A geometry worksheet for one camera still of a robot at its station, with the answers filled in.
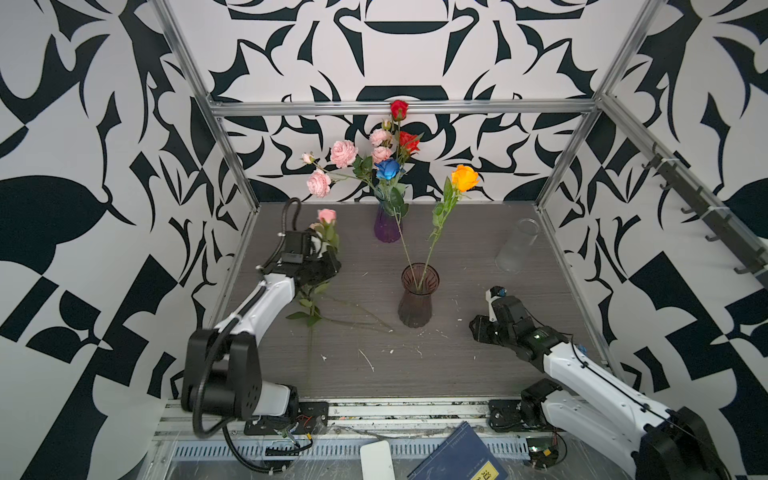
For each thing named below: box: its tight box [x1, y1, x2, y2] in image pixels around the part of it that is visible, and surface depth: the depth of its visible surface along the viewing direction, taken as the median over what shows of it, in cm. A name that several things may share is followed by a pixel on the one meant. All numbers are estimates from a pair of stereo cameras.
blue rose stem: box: [375, 159, 419, 290], surface depth 70 cm
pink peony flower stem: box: [369, 120, 393, 164], surface depth 93 cm
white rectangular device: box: [360, 440, 395, 480], surface depth 66 cm
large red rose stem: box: [398, 130, 425, 175], surface depth 96 cm
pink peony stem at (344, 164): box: [300, 140, 379, 201], surface depth 80 cm
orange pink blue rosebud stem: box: [416, 164, 481, 291], surface depth 72 cm
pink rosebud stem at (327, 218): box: [318, 208, 340, 253], surface depth 95 cm
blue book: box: [407, 421, 509, 480], surface depth 70 cm
